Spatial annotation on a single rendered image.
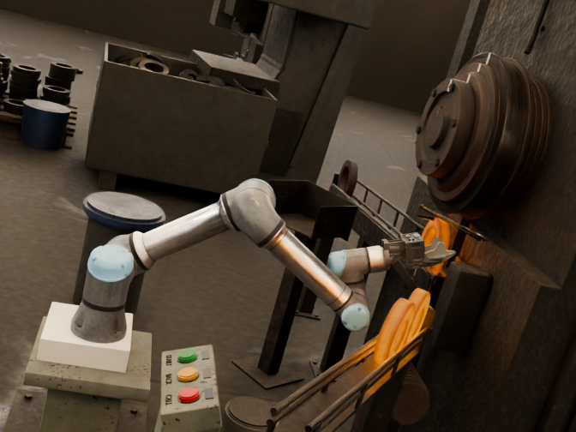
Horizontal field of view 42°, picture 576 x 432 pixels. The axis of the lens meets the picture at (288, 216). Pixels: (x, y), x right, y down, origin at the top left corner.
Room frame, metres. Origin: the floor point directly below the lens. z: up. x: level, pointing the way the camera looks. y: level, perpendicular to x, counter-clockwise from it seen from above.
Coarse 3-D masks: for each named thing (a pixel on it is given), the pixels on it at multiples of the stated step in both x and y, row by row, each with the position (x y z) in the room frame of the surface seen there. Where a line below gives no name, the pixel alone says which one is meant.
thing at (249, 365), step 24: (288, 192) 2.70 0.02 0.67; (312, 192) 2.74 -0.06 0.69; (288, 216) 2.68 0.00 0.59; (312, 216) 2.72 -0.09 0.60; (336, 216) 2.52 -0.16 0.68; (312, 240) 2.58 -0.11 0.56; (288, 288) 2.56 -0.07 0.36; (288, 312) 2.57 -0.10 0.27; (288, 336) 2.59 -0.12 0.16; (240, 360) 2.61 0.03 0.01; (264, 360) 2.57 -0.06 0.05; (264, 384) 2.48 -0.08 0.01
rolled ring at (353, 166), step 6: (348, 162) 3.24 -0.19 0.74; (354, 162) 3.22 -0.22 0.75; (342, 168) 3.30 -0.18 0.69; (348, 168) 3.22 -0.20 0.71; (354, 168) 3.19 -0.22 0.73; (342, 174) 3.30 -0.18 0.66; (348, 174) 3.30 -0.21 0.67; (354, 174) 3.17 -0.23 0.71; (342, 180) 3.30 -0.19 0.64; (348, 180) 3.17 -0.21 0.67; (354, 180) 3.16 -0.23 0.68; (342, 186) 3.28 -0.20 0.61; (348, 186) 3.15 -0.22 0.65; (354, 186) 3.15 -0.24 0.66; (348, 192) 3.15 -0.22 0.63
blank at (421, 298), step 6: (414, 294) 1.69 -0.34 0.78; (420, 294) 1.69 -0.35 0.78; (426, 294) 1.70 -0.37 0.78; (414, 300) 1.67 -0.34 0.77; (420, 300) 1.67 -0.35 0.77; (426, 300) 1.71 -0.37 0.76; (420, 306) 1.66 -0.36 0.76; (426, 306) 1.74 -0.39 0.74; (420, 312) 1.69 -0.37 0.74; (426, 312) 1.77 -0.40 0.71; (414, 318) 1.64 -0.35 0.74; (420, 318) 1.74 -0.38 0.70; (414, 324) 1.67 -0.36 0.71; (420, 324) 1.74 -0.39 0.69; (414, 330) 1.72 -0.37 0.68; (408, 336) 1.64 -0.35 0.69; (414, 336) 1.72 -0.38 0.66
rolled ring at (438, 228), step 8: (432, 224) 2.23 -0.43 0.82; (440, 224) 2.18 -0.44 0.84; (424, 232) 2.28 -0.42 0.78; (432, 232) 2.26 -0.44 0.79; (440, 232) 2.15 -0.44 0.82; (448, 232) 2.16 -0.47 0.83; (424, 240) 2.27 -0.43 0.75; (432, 240) 2.27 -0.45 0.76; (448, 240) 2.14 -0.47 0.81; (440, 264) 2.12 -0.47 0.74
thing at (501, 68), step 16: (496, 64) 2.11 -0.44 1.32; (512, 64) 2.14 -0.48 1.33; (512, 80) 2.05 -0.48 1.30; (512, 96) 2.01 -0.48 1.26; (512, 112) 1.99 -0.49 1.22; (512, 128) 1.97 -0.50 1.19; (496, 144) 1.96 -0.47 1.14; (512, 144) 1.97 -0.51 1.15; (496, 160) 1.95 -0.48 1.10; (512, 160) 1.97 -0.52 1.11; (480, 176) 1.99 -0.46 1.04; (496, 176) 1.97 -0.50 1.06; (432, 192) 2.25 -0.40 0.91; (480, 192) 1.98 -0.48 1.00; (496, 192) 1.99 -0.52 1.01; (448, 208) 2.11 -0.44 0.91; (464, 208) 2.03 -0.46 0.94; (480, 208) 2.04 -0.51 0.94
